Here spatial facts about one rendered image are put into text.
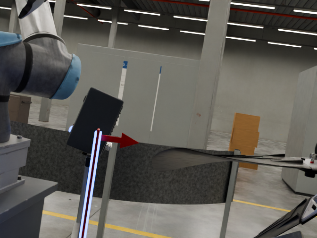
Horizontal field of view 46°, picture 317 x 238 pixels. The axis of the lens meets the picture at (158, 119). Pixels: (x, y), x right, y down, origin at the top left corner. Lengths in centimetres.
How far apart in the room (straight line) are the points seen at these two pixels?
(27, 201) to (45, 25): 42
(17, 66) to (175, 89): 598
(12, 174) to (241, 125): 806
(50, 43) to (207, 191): 205
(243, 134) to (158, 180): 637
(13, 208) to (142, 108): 610
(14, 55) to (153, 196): 187
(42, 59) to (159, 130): 598
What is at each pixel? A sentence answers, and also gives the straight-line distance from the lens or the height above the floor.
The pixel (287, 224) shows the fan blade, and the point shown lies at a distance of 74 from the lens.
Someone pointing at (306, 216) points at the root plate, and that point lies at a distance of 72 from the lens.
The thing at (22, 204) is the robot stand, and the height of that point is 100.
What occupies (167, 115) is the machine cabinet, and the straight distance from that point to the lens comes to 675.
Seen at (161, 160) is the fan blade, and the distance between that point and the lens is 60.
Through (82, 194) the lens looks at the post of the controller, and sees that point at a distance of 112.
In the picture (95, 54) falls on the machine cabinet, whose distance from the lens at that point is 713.
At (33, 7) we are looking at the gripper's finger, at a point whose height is 139.
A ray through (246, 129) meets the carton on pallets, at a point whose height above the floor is 88.
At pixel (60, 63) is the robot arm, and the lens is 89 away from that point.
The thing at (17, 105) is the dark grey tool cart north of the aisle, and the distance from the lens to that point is 730.
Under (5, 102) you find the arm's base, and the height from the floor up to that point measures 119.
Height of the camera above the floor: 125
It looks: 3 degrees down
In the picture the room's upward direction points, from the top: 9 degrees clockwise
